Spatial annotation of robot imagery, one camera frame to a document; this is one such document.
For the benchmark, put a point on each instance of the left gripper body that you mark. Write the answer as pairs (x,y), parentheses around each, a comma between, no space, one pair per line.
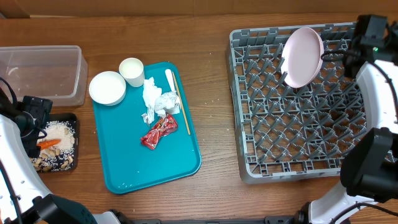
(33,117)

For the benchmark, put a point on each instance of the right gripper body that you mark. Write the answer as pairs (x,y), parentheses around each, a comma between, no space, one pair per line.
(349,65)

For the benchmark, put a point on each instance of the orange carrot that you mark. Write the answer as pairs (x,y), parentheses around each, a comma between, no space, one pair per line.
(48,143)

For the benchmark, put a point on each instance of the pink round plate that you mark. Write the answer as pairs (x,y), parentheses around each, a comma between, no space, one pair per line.
(301,54)

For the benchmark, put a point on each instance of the white paper bowl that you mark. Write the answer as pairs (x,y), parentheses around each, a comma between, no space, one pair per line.
(107,88)

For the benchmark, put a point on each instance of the white paper cup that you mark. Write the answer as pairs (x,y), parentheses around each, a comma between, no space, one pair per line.
(132,70)

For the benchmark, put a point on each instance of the red snack wrapper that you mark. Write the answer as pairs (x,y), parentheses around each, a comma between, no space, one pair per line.
(163,127)

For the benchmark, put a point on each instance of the white tissue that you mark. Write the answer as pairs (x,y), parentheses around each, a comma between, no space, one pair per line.
(157,102)

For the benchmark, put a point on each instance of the wooden chopstick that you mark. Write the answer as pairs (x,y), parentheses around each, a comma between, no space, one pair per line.
(181,104)

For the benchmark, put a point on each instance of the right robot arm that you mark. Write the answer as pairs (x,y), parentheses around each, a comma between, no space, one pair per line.
(366,178)

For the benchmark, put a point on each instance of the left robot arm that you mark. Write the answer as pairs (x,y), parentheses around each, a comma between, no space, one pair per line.
(30,201)

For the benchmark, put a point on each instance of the black food waste tray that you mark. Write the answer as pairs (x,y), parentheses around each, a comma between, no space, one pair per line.
(70,116)

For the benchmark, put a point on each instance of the grey dishwasher rack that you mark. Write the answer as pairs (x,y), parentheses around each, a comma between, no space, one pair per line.
(284,133)

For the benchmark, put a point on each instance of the pile of white rice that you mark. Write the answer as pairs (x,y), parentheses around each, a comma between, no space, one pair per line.
(62,137)

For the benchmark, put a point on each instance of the clear plastic bin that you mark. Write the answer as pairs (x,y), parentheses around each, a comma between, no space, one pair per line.
(55,72)

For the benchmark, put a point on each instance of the teal plastic tray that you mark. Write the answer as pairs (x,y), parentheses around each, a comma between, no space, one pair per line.
(127,164)

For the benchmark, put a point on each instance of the white plastic fork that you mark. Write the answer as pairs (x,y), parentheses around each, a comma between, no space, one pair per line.
(170,78)

